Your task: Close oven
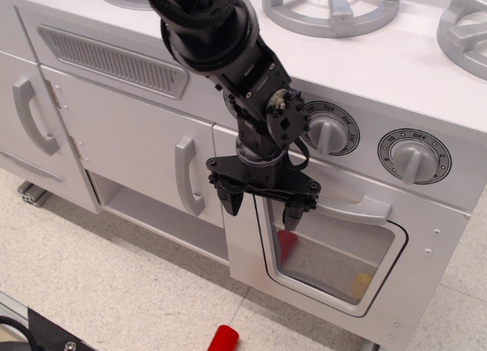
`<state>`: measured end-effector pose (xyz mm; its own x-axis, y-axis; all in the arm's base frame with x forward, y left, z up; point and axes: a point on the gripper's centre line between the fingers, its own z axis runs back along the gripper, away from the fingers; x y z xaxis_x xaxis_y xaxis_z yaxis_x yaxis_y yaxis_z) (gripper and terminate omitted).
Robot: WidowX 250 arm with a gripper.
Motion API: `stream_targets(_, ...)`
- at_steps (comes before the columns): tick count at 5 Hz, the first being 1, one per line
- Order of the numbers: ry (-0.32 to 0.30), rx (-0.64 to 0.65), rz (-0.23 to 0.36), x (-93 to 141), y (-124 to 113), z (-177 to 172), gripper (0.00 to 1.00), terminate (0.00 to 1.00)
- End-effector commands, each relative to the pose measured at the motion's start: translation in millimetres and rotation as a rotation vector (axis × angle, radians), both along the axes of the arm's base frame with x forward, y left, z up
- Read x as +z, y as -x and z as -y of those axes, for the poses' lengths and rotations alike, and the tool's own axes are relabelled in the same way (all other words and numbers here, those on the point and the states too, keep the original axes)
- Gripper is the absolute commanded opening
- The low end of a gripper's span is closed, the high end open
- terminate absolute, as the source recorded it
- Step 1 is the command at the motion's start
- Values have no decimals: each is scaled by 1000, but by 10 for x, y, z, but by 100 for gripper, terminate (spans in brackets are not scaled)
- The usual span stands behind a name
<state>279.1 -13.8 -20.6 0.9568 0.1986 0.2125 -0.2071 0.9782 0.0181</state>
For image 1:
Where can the grey oven door handle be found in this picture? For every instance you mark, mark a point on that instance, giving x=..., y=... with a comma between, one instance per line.
x=367, y=211

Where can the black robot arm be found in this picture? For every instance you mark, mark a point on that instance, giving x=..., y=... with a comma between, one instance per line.
x=220, y=39

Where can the aluminium frame rail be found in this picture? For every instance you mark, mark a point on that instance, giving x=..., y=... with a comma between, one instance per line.
x=32, y=194

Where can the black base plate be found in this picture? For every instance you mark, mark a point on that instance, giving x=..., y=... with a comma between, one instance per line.
x=50, y=336

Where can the right grey stove knob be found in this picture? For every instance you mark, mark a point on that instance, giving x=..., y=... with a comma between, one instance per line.
x=414, y=156

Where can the left grey stove knob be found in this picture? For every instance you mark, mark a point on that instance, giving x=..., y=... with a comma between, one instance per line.
x=229, y=105

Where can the white oven door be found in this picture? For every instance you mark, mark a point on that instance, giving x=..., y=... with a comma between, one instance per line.
x=407, y=255

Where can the red object on floor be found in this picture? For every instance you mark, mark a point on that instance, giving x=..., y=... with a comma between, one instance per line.
x=224, y=339

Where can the white cabinet door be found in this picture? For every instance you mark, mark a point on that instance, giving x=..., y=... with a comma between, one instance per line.
x=131, y=142
x=61, y=173

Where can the left silver stove burner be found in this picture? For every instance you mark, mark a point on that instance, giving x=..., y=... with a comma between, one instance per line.
x=331, y=18

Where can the grey left door handle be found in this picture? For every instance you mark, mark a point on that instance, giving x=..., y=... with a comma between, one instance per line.
x=23, y=93

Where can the right silver stove burner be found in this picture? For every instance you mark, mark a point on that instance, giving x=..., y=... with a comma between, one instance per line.
x=459, y=42

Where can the white left cabinet door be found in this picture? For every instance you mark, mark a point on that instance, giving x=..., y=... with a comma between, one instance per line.
x=61, y=173

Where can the white middle cabinet door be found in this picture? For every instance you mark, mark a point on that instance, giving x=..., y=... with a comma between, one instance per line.
x=131, y=142

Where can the middle grey oven knob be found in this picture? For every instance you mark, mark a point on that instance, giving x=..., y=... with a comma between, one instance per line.
x=332, y=130

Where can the red plastic cup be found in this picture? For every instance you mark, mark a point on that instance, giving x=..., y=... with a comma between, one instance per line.
x=287, y=241

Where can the grey middle door handle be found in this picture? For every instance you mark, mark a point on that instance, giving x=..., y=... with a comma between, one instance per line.
x=184, y=153

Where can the white toy kitchen body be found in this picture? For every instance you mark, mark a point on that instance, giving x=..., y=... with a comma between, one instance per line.
x=144, y=276

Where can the silver stove burner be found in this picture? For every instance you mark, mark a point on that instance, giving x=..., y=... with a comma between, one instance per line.
x=459, y=42
x=331, y=18

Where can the yellow toy food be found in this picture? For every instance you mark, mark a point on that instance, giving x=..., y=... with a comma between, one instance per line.
x=360, y=284

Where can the grey stove knob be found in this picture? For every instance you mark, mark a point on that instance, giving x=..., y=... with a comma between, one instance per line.
x=414, y=156
x=229, y=105

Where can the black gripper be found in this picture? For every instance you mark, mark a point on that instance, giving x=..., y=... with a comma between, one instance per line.
x=232, y=178

